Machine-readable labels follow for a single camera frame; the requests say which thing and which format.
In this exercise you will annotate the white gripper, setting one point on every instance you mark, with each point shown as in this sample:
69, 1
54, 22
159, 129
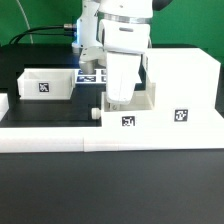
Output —
121, 76

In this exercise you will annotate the white marker tag sheet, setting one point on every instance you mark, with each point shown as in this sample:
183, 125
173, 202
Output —
98, 77

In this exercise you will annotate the white L-shaped border wall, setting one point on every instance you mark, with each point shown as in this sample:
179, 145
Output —
199, 132

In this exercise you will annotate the white rear drawer box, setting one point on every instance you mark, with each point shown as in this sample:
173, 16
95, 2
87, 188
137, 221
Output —
46, 84

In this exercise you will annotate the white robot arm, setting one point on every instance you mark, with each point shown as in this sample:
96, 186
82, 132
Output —
115, 34

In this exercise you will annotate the white drawer box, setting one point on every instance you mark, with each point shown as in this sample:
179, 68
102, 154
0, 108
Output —
133, 114
46, 84

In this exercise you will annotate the white drawer cabinet frame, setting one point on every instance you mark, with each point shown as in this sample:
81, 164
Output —
185, 82

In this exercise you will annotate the white front drawer box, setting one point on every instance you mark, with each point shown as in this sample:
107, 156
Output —
133, 114

